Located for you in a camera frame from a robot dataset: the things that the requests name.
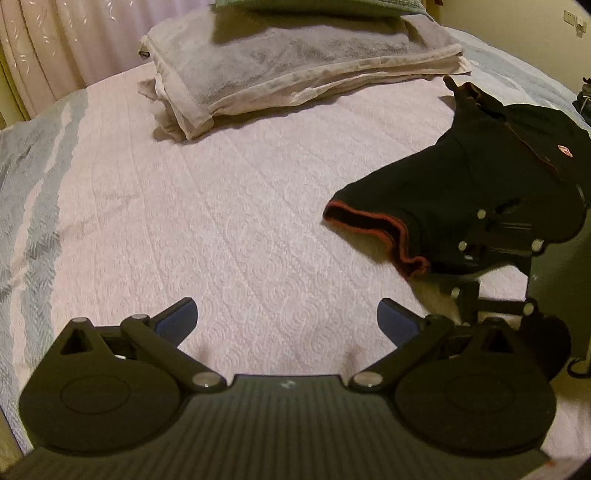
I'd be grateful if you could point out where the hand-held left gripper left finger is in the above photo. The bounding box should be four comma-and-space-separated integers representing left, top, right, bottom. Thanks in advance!
60, 298, 227, 393

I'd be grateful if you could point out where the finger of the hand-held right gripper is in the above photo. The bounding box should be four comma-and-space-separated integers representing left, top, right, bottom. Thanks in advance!
457, 208, 546, 259
443, 274, 539, 324

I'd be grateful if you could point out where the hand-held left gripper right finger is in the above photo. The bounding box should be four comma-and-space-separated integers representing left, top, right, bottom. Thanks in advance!
348, 299, 525, 392

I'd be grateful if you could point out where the black shirt with orange trim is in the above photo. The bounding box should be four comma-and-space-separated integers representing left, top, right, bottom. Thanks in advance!
323, 76, 591, 280

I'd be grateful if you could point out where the pink and grey bedspread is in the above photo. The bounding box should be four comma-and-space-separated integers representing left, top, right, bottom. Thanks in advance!
0, 21, 591, 462

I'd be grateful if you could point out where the stack of folded clothes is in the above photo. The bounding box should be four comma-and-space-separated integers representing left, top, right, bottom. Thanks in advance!
573, 76, 591, 125

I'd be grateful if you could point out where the folded pale pink blanket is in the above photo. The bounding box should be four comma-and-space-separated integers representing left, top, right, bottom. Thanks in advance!
139, 7, 472, 141

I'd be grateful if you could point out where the pink curtain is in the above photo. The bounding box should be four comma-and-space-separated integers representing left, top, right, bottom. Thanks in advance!
0, 0, 218, 121

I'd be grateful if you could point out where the grey-green textured pillow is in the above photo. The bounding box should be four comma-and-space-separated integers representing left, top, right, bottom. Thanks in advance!
215, 0, 428, 21

